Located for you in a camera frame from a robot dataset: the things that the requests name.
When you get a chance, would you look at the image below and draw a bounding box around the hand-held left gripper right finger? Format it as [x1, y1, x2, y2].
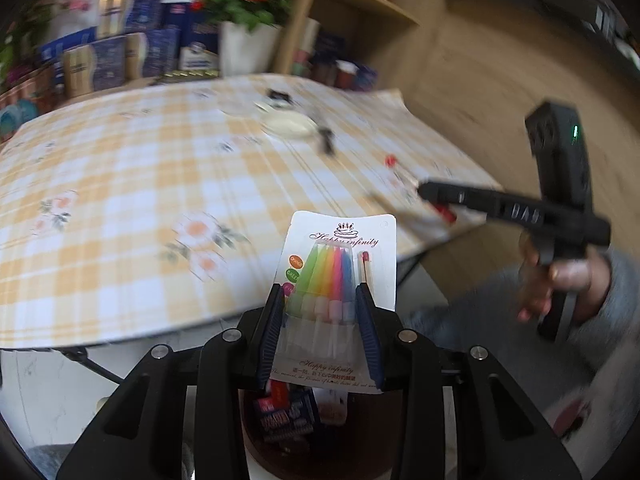
[354, 282, 576, 480]

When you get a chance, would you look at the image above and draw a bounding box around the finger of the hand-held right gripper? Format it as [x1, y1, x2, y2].
[417, 180, 503, 212]

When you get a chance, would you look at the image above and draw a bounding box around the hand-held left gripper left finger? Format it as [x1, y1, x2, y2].
[55, 282, 288, 480]

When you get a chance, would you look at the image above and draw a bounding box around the blue box with red print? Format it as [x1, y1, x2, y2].
[252, 394, 321, 443]

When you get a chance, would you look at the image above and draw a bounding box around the rainbow birthday candle packet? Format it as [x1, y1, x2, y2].
[270, 210, 398, 393]

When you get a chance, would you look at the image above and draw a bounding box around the brown round bin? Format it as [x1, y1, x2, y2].
[237, 387, 406, 480]

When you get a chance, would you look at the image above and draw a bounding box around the person's right forearm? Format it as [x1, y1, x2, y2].
[565, 247, 640, 391]

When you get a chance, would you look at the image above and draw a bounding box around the person's right hand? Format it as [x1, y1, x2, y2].
[517, 232, 593, 323]

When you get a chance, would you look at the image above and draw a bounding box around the person's grey clothing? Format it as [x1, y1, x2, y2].
[402, 267, 556, 356]

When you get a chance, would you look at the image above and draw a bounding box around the black counter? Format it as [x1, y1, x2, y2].
[445, 0, 640, 76]

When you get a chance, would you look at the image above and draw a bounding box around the red paper cup white rim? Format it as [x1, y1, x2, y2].
[336, 60, 358, 90]

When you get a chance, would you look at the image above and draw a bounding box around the yellow plaid floral tablecloth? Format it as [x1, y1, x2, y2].
[0, 72, 503, 351]

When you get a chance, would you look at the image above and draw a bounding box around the wooden shelf unit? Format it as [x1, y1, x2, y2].
[272, 0, 448, 92]

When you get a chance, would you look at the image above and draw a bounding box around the stack of pastel paper cups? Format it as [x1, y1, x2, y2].
[295, 17, 321, 78]

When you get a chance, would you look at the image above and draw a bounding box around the red printed cloth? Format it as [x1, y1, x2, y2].
[547, 392, 603, 443]

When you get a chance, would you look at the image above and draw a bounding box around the white faceted vase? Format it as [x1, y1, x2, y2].
[219, 20, 283, 77]

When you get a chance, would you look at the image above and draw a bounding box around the tray of gold capped bottles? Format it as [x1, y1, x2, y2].
[157, 70, 218, 82]

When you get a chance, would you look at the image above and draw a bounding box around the blue and white box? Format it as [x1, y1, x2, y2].
[180, 22, 221, 71]

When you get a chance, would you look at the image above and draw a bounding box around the gold and blue gift box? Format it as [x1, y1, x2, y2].
[62, 40, 126, 96]
[97, 0, 166, 36]
[125, 30, 181, 81]

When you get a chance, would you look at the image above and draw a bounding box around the teal printed box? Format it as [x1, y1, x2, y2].
[0, 100, 41, 141]

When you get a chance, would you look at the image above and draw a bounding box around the wooden fence flower planter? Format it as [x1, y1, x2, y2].
[0, 67, 63, 116]

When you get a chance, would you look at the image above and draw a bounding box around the blue paper bag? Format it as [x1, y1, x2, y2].
[37, 27, 96, 61]

